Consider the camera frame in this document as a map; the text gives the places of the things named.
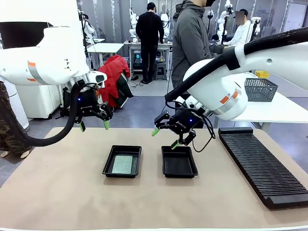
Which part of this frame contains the green circuit board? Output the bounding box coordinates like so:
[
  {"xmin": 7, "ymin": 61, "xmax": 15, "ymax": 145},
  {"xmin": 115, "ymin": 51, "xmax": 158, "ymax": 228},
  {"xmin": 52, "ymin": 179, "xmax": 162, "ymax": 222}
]
[{"xmin": 111, "ymin": 155, "xmax": 134, "ymax": 174}]

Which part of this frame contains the grey plastic stool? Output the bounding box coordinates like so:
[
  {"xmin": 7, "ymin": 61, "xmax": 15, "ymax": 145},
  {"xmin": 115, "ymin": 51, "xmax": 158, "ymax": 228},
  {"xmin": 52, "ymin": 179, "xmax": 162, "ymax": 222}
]
[{"xmin": 155, "ymin": 62, "xmax": 168, "ymax": 81}]

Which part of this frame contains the person in black clothes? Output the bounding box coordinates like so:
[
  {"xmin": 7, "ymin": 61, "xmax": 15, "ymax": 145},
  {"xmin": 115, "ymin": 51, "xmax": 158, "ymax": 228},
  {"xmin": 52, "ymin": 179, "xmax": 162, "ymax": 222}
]
[{"xmin": 135, "ymin": 1, "xmax": 165, "ymax": 85}]

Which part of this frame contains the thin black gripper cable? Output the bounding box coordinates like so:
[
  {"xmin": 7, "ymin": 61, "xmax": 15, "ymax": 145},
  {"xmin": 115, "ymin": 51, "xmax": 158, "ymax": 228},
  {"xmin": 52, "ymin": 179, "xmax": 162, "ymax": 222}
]
[{"xmin": 192, "ymin": 113, "xmax": 217, "ymax": 154}]

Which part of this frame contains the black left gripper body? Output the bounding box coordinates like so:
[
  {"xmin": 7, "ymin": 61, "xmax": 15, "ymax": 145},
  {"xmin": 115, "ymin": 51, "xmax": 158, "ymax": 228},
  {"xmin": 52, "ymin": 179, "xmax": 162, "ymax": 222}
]
[{"xmin": 72, "ymin": 90, "xmax": 103, "ymax": 121}]

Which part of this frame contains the white cabinet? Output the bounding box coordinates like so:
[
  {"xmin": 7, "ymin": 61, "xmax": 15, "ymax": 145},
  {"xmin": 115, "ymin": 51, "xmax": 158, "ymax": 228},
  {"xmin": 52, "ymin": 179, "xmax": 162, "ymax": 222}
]
[{"xmin": 15, "ymin": 84, "xmax": 64, "ymax": 120}]

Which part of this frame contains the yellow plastic box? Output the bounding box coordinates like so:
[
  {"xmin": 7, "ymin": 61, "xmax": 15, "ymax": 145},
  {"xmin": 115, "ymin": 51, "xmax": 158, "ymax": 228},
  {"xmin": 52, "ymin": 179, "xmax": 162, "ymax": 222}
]
[{"xmin": 254, "ymin": 70, "xmax": 270, "ymax": 79}]

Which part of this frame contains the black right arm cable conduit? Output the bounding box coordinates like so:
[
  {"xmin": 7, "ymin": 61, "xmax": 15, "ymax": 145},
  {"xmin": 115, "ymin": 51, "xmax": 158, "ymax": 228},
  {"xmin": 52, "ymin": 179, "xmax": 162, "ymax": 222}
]
[{"xmin": 165, "ymin": 26, "xmax": 308, "ymax": 102}]

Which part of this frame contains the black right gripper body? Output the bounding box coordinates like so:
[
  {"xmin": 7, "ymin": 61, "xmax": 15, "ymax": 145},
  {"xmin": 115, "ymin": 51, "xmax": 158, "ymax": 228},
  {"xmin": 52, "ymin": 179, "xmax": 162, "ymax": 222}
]
[{"xmin": 168, "ymin": 109, "xmax": 205, "ymax": 140}]

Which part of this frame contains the white desk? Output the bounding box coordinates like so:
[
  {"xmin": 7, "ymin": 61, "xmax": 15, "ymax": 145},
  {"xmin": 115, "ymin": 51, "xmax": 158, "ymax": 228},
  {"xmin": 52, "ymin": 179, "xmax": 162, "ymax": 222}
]
[{"xmin": 86, "ymin": 42, "xmax": 125, "ymax": 73}]

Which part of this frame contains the black tripod pole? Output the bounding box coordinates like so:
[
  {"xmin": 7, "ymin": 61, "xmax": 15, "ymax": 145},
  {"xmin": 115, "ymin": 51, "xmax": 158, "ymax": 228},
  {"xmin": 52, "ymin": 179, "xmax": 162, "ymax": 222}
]
[
  {"xmin": 221, "ymin": 14, "xmax": 229, "ymax": 45},
  {"xmin": 250, "ymin": 19, "xmax": 260, "ymax": 43}
]

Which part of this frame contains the grey plastic mesh basket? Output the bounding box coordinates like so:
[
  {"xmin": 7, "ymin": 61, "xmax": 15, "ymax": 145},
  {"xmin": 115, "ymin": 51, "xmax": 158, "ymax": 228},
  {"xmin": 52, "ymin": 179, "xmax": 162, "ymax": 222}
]
[{"xmin": 244, "ymin": 78, "xmax": 279, "ymax": 103}]

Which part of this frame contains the black light stand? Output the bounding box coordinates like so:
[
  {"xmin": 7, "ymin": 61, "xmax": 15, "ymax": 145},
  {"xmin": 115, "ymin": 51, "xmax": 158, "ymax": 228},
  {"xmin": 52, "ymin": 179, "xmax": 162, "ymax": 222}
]
[{"xmin": 207, "ymin": 9, "xmax": 215, "ymax": 39}]

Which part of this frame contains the dark green jacket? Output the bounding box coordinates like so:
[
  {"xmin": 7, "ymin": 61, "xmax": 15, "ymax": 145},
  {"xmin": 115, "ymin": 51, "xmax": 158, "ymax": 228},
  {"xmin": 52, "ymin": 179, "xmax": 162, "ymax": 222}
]
[{"xmin": 115, "ymin": 72, "xmax": 134, "ymax": 108}]

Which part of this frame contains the red jacket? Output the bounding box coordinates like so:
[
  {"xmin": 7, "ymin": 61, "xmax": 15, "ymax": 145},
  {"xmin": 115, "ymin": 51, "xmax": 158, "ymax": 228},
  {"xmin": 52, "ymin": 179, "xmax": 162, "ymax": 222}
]
[{"xmin": 97, "ymin": 54, "xmax": 131, "ymax": 108}]

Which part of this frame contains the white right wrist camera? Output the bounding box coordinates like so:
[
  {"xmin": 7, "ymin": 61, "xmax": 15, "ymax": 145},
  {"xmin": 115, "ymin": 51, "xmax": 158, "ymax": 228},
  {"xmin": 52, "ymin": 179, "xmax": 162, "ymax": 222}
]
[{"xmin": 175, "ymin": 96, "xmax": 200, "ymax": 110}]

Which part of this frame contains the metal workbench with equipment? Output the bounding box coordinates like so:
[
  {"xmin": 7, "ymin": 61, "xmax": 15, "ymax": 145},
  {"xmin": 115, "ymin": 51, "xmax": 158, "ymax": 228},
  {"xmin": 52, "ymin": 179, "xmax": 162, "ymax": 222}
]
[{"xmin": 124, "ymin": 39, "xmax": 173, "ymax": 80}]

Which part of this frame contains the black plastic ESD tray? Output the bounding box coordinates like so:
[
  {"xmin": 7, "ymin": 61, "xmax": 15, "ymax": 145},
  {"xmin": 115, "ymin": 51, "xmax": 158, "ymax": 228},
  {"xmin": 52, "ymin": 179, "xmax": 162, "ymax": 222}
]
[
  {"xmin": 102, "ymin": 144, "xmax": 142, "ymax": 179},
  {"xmin": 161, "ymin": 145, "xmax": 199, "ymax": 179}
]

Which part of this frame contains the person's right forearm grey sleeve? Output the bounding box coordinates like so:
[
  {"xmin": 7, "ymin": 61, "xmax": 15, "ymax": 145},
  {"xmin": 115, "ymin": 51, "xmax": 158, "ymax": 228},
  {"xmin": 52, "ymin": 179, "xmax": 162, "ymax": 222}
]
[{"xmin": 208, "ymin": 43, "xmax": 228, "ymax": 57}]

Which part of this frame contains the person in camouflage trousers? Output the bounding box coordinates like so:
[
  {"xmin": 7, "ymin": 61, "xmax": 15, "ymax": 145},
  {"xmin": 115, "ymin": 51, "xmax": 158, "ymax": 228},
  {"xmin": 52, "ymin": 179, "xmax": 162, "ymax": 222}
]
[{"xmin": 0, "ymin": 80, "xmax": 33, "ymax": 159}]

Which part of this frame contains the person in white shirt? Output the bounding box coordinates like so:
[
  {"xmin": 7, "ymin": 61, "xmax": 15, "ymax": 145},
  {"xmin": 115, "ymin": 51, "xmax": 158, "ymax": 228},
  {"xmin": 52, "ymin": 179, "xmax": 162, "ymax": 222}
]
[{"xmin": 223, "ymin": 9, "xmax": 256, "ymax": 48}]

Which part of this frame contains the black backpack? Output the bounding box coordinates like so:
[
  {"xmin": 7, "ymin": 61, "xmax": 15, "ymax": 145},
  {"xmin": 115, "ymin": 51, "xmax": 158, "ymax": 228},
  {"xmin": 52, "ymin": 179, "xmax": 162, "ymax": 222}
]
[{"xmin": 59, "ymin": 87, "xmax": 73, "ymax": 118}]

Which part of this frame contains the black slotted board rack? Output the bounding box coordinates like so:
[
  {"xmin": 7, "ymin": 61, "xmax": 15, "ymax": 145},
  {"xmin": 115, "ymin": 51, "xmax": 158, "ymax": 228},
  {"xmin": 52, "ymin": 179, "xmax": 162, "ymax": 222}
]
[{"xmin": 218, "ymin": 127, "xmax": 308, "ymax": 209}]

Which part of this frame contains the person in grey jacket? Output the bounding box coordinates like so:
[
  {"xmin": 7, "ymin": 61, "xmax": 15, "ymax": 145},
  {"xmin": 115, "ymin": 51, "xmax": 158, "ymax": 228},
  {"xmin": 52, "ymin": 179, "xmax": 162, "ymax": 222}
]
[{"xmin": 171, "ymin": 0, "xmax": 228, "ymax": 97}]

